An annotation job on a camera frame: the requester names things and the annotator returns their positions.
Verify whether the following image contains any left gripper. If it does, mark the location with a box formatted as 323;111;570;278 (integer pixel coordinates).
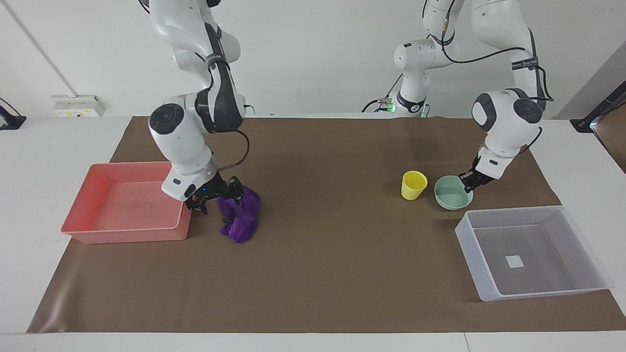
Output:
459;165;495;194

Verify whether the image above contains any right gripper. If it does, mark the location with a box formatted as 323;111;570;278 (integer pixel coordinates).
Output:
186;176;244;216

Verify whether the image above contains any green bowl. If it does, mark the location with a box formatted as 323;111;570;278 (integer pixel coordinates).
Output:
434;175;474;211

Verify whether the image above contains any purple cloth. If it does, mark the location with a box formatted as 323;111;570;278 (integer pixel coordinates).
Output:
217;185;262;243

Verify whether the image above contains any clear plastic box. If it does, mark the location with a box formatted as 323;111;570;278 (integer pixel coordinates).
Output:
455;205;615;302

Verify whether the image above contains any yellow plastic cup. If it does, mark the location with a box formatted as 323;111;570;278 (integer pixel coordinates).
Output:
401;170;428;201

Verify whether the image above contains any pink plastic tray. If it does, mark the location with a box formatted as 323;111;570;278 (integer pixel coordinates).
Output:
61;161;193;244

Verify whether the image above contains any black stand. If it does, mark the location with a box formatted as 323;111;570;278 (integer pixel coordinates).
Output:
0;97;27;131
569;80;626;134

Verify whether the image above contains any black cable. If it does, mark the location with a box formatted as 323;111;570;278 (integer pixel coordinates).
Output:
361;72;404;113
215;128;251;173
423;0;555;157

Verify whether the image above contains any white wall socket box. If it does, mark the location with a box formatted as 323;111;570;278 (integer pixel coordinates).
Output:
51;95;106;118

